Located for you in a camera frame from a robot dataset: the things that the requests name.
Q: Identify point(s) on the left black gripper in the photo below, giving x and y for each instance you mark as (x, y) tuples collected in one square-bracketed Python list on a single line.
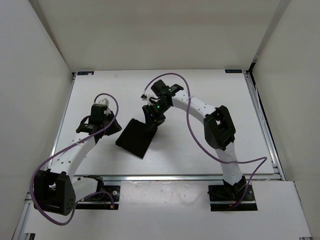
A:
[(116, 127)]

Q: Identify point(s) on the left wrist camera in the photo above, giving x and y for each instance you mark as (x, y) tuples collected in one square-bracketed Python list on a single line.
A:
[(99, 112)]

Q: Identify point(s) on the left blue corner label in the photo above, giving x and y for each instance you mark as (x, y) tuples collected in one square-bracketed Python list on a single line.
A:
[(85, 73)]

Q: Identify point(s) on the black skirt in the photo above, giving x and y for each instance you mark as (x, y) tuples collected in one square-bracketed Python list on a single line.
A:
[(136, 138)]

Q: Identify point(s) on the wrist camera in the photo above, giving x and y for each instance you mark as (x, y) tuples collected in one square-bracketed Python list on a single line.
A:
[(160, 89), (99, 112)]

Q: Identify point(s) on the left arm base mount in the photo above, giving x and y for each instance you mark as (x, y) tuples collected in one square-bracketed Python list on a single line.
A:
[(92, 193)]

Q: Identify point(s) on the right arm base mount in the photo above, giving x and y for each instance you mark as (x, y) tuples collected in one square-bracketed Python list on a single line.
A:
[(223, 198)]

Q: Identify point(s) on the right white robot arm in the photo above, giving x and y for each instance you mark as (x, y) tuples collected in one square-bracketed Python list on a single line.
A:
[(219, 130)]

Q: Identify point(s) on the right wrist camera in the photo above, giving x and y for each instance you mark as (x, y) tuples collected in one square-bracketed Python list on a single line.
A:
[(160, 89)]

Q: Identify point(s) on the blue corner label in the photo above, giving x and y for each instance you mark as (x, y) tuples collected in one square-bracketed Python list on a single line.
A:
[(233, 71), (85, 73)]

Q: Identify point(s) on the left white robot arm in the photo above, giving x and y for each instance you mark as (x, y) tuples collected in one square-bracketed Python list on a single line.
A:
[(56, 190)]

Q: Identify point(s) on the right blue corner label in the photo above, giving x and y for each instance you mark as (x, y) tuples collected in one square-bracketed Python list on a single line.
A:
[(233, 71)]

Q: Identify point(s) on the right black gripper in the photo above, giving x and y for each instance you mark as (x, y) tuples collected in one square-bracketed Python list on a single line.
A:
[(148, 110)]

